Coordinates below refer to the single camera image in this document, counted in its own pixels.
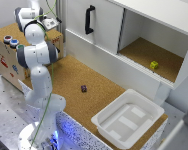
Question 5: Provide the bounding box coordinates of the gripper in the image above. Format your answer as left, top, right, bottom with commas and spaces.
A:
42, 17, 62, 32

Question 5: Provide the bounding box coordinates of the wooden drawer box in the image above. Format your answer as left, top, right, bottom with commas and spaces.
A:
0, 22, 65, 92

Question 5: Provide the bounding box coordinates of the green button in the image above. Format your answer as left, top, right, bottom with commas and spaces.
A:
15, 43, 25, 51

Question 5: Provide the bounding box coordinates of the blue button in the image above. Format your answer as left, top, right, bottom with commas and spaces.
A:
9, 38, 20, 48

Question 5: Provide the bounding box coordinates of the red button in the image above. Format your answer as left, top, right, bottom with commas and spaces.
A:
3, 34, 13, 44

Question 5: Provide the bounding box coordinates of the white sliding door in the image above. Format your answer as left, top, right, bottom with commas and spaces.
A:
65, 0, 125, 56

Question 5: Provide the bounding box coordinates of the white cabinet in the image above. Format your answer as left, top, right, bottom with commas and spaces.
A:
62, 0, 188, 108

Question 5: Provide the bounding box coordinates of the purple block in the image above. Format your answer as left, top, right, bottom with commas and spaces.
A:
80, 84, 89, 94

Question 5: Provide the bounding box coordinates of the yellow block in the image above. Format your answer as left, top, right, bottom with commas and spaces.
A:
149, 60, 160, 71

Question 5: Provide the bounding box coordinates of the white plastic box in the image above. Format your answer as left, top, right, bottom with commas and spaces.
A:
90, 88, 166, 150

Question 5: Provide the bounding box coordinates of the black door handle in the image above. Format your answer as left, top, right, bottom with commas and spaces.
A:
84, 4, 97, 36

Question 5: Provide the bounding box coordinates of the green cable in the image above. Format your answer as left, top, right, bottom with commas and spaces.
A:
28, 0, 61, 150

